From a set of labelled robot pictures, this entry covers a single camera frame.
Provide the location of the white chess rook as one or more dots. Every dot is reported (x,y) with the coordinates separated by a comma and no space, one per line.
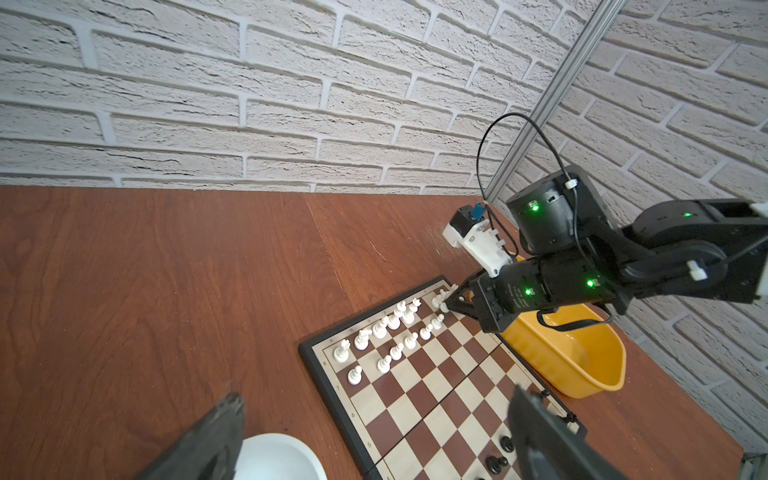
(342,351)

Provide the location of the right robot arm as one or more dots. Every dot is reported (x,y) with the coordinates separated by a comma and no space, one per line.
(710,249)

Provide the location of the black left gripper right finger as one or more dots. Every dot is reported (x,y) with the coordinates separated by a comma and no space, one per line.
(547,449)

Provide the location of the folding chess board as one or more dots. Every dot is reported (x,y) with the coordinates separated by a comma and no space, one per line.
(424,393)

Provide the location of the yellow plastic bin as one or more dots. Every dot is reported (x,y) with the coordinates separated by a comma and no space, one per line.
(577,353)

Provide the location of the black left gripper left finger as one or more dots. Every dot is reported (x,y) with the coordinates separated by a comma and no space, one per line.
(208,450)

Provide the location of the white plastic bin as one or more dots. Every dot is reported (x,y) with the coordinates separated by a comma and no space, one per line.
(277,456)

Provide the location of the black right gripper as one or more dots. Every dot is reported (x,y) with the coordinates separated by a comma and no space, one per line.
(541,285)

